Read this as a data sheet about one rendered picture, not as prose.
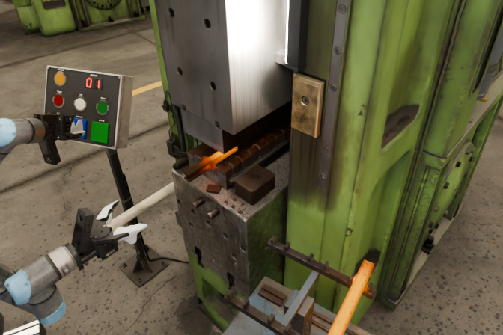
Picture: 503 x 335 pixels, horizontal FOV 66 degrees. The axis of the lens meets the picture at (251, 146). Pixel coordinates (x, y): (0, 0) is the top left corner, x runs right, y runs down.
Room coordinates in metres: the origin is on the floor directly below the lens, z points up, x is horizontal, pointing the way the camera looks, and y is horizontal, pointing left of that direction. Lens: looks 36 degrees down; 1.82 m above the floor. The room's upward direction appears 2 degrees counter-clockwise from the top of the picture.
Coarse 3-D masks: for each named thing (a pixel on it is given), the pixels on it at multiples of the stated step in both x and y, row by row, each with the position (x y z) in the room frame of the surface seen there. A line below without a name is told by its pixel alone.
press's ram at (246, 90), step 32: (160, 0) 1.14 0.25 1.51; (192, 0) 1.04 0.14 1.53; (224, 0) 0.96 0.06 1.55; (256, 0) 1.04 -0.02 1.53; (160, 32) 1.16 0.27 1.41; (192, 32) 1.05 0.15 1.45; (224, 32) 0.97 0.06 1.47; (256, 32) 1.04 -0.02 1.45; (192, 64) 1.07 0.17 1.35; (224, 64) 0.97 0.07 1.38; (256, 64) 1.04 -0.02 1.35; (192, 96) 1.08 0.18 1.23; (224, 96) 0.98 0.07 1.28; (256, 96) 1.03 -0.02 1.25; (288, 96) 1.15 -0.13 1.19; (224, 128) 0.99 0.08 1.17
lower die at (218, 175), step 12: (288, 120) 1.31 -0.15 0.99; (276, 132) 1.22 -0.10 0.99; (288, 132) 1.24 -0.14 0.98; (204, 144) 1.17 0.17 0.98; (252, 144) 1.15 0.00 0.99; (264, 144) 1.15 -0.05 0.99; (192, 156) 1.11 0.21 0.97; (228, 156) 1.07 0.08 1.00; (240, 156) 1.08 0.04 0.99; (252, 156) 1.09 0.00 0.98; (216, 168) 1.02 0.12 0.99; (228, 168) 1.02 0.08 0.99; (240, 168) 1.05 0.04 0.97; (216, 180) 1.03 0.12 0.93
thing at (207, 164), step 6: (204, 156) 1.06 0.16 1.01; (210, 156) 1.06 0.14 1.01; (216, 156) 1.06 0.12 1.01; (222, 156) 1.07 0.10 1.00; (198, 162) 1.03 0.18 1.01; (204, 162) 1.03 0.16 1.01; (210, 162) 1.02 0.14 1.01; (192, 168) 1.00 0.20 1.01; (198, 168) 0.99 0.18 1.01; (204, 168) 1.02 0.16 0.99; (210, 168) 1.02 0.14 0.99; (186, 174) 0.97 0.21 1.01; (192, 174) 0.98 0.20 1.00; (198, 174) 0.99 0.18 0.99
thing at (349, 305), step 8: (368, 264) 0.65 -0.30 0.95; (360, 272) 0.62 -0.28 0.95; (368, 272) 0.62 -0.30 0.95; (360, 280) 0.60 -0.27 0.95; (352, 288) 0.58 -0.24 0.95; (360, 288) 0.58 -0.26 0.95; (352, 296) 0.56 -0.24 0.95; (360, 296) 0.57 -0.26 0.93; (344, 304) 0.53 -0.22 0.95; (352, 304) 0.53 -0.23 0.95; (344, 312) 0.52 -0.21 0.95; (352, 312) 0.51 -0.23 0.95; (336, 320) 0.50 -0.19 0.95; (344, 320) 0.49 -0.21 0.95; (336, 328) 0.48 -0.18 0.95; (344, 328) 0.47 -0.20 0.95
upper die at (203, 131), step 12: (288, 108) 1.23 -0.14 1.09; (192, 120) 1.09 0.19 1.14; (204, 120) 1.05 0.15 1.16; (264, 120) 1.14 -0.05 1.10; (276, 120) 1.18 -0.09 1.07; (192, 132) 1.10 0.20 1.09; (204, 132) 1.05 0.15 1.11; (216, 132) 1.01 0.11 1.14; (228, 132) 1.01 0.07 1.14; (240, 132) 1.05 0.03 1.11; (252, 132) 1.09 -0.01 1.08; (216, 144) 1.01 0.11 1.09; (228, 144) 1.01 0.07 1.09
